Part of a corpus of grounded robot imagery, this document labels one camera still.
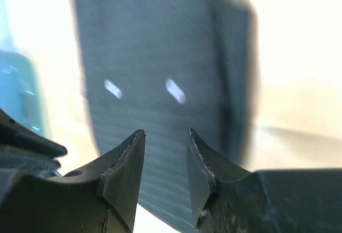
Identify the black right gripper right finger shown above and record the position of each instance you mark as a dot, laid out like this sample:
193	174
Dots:
228	198

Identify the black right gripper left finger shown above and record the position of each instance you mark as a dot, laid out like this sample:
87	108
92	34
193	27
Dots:
100	196

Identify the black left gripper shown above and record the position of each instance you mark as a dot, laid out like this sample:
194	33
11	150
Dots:
25	150

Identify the black pinstriped long sleeve shirt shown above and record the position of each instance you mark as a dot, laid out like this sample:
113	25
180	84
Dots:
165	66

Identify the clear teal plastic bin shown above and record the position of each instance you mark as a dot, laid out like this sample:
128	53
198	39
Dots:
20	96

